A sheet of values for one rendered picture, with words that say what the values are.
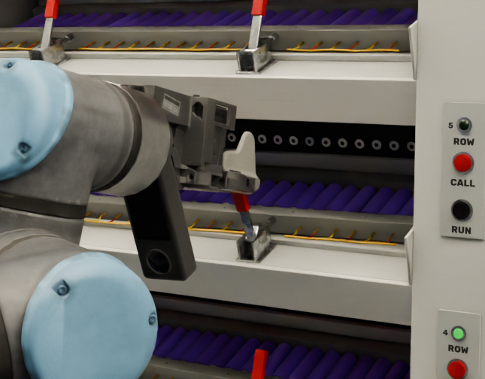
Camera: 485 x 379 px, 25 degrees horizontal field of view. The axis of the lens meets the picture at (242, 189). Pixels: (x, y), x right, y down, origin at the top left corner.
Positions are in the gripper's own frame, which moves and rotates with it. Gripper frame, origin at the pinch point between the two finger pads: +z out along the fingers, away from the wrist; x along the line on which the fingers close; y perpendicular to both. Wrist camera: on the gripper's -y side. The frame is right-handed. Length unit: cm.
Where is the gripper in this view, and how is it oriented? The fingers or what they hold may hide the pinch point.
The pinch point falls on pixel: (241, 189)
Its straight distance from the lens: 109.5
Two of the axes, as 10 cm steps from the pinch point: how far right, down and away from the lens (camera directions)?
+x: -8.7, -0.6, 4.9
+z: 4.9, 0.9, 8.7
